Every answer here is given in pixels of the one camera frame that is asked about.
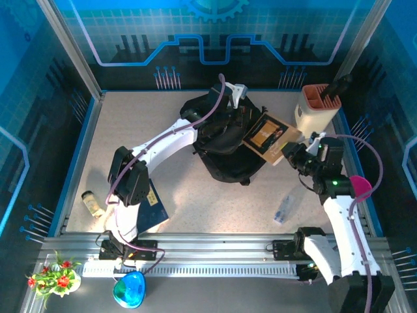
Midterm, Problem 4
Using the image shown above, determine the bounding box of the black fabric backpack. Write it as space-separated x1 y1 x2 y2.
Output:
179 94 266 186

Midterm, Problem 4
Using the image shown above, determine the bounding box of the clear plastic stationery packet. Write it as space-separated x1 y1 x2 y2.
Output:
272 194 296 226

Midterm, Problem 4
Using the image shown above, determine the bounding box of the dark blue book yellow label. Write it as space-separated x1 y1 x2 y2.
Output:
136 177 170 234

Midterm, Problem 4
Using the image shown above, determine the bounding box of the cream knife block orange top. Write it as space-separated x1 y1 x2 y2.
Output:
294 83 342 140

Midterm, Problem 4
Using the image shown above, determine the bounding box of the pink plastic goblet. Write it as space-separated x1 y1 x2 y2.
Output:
347 175 373 203

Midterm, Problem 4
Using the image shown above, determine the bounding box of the small black circuit board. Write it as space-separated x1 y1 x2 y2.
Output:
298 262 322 284

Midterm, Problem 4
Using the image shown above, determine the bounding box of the small glass jar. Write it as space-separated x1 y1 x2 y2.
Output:
81 190 107 219

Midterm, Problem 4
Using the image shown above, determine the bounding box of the potted red flower plant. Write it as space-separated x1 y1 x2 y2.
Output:
25 250 82 309

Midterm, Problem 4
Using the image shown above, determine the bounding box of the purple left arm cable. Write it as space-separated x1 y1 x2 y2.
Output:
106 73 227 254

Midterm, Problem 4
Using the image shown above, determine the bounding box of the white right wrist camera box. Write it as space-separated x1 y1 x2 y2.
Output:
307 131 327 155

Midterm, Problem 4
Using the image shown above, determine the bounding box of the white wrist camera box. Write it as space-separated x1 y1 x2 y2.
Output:
307 131 327 155
227 83 249 108

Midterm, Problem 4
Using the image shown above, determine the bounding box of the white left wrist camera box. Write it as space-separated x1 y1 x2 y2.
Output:
227 83 249 108

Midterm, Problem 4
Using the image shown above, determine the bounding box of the black knife handle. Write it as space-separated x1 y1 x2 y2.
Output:
321 74 353 98

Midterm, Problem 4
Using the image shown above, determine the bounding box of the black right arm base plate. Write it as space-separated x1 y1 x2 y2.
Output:
272 239 304 261

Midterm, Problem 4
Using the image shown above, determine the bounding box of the aluminium mounting rail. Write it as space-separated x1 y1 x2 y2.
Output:
38 233 390 265

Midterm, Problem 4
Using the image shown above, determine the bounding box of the aluminium frame post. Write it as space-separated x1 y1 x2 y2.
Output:
335 0 394 85
35 0 106 101

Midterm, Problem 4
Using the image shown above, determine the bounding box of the white slotted cable duct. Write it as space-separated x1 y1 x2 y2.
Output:
79 262 300 280

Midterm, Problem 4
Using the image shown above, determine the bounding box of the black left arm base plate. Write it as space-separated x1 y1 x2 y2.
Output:
97 239 160 261

